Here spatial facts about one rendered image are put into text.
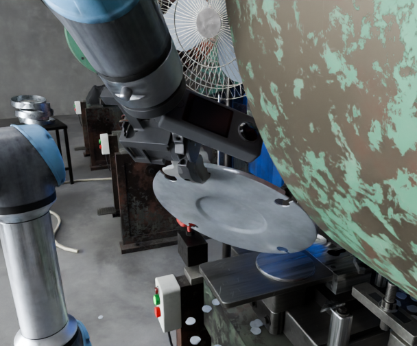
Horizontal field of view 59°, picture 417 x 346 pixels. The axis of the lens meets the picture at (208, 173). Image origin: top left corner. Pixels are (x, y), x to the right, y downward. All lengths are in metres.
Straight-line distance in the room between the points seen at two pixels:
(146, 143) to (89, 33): 0.16
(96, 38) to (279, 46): 0.13
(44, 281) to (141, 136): 0.40
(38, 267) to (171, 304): 0.41
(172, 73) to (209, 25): 1.08
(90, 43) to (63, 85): 6.90
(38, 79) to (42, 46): 0.57
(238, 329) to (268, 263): 0.16
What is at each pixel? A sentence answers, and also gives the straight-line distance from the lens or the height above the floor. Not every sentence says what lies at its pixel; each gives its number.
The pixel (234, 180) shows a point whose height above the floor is 1.04.
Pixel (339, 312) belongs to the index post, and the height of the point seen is 0.80.
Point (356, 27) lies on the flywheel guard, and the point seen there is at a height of 1.23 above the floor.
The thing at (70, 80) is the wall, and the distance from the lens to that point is 7.20.
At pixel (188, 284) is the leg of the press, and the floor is 0.62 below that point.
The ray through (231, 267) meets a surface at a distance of 0.80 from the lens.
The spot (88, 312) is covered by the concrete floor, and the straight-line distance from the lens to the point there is 1.99.
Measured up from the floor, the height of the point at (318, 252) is 0.78.
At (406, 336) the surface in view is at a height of 0.75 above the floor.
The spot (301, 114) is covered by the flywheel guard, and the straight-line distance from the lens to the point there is 0.25.
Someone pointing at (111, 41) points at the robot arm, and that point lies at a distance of 0.30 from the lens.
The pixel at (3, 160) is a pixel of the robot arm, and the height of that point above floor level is 1.06.
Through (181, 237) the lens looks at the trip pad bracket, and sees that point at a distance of 1.07.
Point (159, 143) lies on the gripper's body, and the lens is 0.42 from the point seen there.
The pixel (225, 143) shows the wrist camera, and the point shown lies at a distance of 0.39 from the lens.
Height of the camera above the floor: 1.22
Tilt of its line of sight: 19 degrees down
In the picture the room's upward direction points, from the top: straight up
